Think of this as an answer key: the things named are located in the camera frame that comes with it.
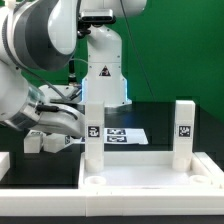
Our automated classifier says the fiducial marker sheet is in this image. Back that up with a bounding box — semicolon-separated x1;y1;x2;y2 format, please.
79;127;149;146

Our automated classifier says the white barrier wall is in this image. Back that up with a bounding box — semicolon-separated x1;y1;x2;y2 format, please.
0;152;10;181
0;189;224;217

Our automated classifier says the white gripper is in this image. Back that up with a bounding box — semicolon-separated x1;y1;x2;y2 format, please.
33;104;85;138

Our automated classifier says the white left barrier wall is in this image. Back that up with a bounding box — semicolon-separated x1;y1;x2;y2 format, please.
0;152;10;181

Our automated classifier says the white desk top tray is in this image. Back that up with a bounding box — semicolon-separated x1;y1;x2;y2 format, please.
78;151;224;198

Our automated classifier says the grey camera on stand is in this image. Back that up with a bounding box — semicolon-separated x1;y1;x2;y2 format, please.
80;9;114;23

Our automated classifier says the white front barrier wall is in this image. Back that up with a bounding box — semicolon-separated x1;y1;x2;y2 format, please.
0;189;224;217

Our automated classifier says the black camera stand pole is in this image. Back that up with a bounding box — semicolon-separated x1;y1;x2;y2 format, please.
68;59;81;92

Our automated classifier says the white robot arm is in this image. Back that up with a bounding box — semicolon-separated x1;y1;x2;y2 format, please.
0;0;147;137

